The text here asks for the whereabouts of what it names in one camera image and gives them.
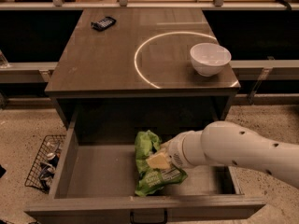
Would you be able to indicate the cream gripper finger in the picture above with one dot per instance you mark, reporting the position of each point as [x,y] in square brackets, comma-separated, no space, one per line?
[159,161]

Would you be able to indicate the green rice chip bag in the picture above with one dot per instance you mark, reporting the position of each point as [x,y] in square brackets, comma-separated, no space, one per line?
[151,180]

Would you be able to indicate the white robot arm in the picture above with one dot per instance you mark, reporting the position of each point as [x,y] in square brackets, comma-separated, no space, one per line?
[224,143]

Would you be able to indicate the open grey top drawer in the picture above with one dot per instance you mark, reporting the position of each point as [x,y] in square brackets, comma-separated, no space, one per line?
[96,178]

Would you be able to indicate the grey drawer cabinet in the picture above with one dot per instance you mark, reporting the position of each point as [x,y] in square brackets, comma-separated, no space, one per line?
[139,72]

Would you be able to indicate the white bowl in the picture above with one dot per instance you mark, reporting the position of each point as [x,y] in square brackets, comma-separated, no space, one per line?
[209,59]

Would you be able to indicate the dark blue snack bar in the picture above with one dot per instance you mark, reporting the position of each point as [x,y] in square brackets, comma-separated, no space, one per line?
[103,24]

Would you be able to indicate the black drawer handle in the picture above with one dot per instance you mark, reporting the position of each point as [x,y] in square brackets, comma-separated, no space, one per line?
[149,217]

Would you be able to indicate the cans in wire basket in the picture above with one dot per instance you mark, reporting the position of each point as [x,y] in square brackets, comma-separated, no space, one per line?
[48,165]

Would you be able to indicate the black wire basket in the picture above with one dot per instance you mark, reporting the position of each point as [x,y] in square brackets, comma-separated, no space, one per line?
[32,178]

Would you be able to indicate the metal rail frame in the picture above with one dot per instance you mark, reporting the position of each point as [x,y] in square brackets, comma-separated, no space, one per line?
[282,69]

